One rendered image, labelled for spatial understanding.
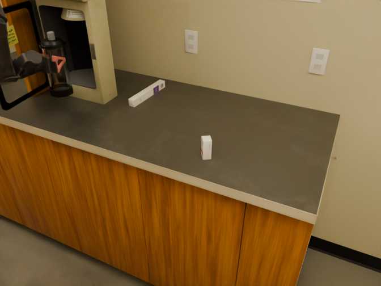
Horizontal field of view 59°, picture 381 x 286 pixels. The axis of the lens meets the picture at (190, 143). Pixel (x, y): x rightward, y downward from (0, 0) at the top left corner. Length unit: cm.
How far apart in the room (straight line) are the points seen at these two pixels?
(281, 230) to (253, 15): 95
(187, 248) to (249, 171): 49
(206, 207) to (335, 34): 90
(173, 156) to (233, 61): 67
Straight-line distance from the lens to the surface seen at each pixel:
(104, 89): 168
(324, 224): 217
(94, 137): 146
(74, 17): 165
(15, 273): 231
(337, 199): 203
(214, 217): 133
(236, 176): 121
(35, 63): 141
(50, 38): 157
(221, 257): 148
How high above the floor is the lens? 171
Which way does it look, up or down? 34 degrees down
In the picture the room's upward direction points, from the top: straight up
